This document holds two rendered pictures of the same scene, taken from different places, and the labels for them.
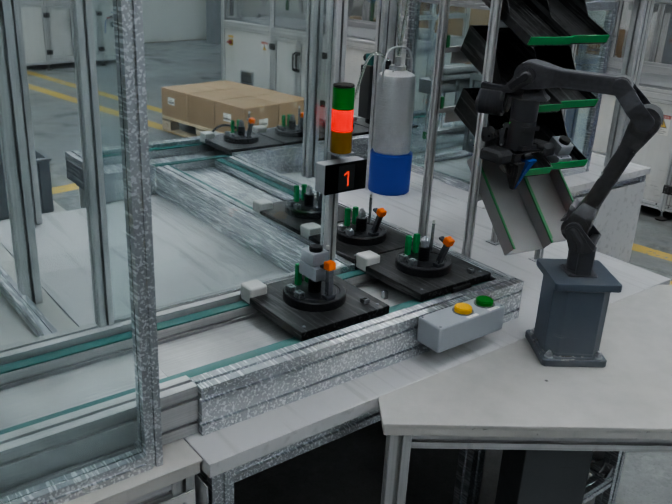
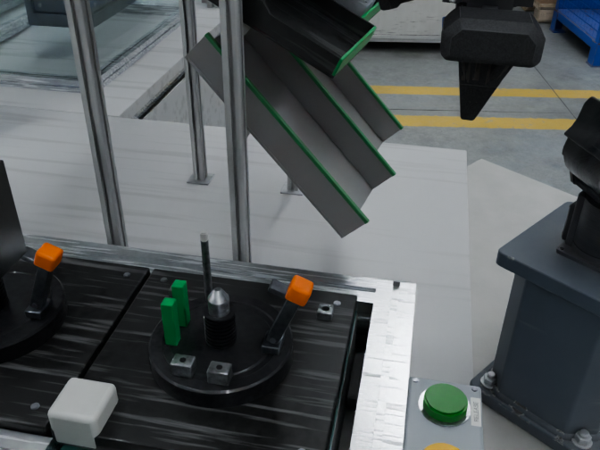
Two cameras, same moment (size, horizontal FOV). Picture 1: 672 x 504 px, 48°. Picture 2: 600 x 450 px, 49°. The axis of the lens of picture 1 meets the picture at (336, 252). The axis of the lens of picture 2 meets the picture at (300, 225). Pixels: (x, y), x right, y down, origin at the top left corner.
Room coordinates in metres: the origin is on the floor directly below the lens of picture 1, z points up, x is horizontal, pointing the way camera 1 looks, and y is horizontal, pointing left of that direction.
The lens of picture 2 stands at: (1.34, 0.03, 1.43)
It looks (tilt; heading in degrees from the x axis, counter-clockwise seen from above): 33 degrees down; 320
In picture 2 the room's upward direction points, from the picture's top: 1 degrees clockwise
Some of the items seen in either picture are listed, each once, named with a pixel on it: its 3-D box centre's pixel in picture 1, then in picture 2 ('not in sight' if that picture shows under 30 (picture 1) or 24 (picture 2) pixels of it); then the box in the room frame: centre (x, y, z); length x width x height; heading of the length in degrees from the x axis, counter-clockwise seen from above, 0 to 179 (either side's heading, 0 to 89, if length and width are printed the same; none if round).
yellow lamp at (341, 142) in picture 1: (341, 141); not in sight; (1.72, 0.00, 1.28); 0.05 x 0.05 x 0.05
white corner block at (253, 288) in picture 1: (253, 292); not in sight; (1.55, 0.18, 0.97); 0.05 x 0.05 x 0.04; 39
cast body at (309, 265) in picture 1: (312, 259); not in sight; (1.55, 0.05, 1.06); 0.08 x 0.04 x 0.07; 39
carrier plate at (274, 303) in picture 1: (314, 301); not in sight; (1.54, 0.04, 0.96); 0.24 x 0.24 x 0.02; 39
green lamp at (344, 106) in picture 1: (343, 97); not in sight; (1.72, 0.00, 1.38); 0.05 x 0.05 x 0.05
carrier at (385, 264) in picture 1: (424, 250); (219, 320); (1.75, -0.22, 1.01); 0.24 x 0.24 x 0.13; 39
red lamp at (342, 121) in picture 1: (342, 119); not in sight; (1.72, 0.00, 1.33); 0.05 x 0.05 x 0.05
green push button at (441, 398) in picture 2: (484, 303); (445, 405); (1.57, -0.34, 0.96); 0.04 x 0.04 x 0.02
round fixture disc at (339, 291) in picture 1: (314, 293); not in sight; (1.54, 0.04, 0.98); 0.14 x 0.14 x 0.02
